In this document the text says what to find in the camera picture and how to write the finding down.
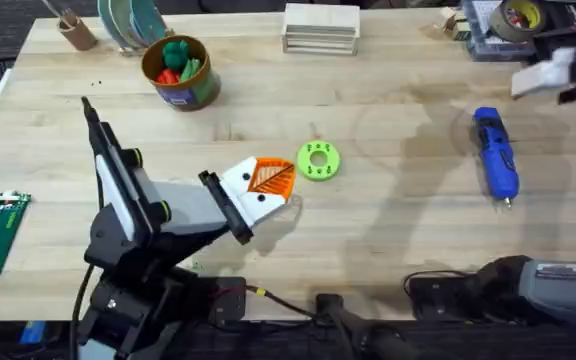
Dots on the blue electric screwdriver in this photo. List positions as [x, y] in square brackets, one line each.
[495, 150]

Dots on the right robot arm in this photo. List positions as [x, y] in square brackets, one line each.
[558, 290]

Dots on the brown tape roll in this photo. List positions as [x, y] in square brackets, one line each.
[505, 25]

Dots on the black rail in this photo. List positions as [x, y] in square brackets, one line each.
[278, 340]

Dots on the grey parts box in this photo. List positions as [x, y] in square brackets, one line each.
[488, 47]

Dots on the green disc with holes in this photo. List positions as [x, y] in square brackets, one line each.
[329, 167]

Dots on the teal plates in rack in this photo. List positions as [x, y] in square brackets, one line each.
[128, 22]

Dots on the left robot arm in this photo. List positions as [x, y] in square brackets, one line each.
[118, 260]

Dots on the cardboard tube with sticks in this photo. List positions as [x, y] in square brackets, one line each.
[79, 34]

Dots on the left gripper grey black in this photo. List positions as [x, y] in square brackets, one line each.
[193, 207]

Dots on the brown tub with toys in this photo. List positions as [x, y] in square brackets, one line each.
[188, 87]

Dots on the white flat boxes stack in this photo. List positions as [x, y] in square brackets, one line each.
[320, 30]

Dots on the small cardboard box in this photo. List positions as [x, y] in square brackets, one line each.
[455, 25]

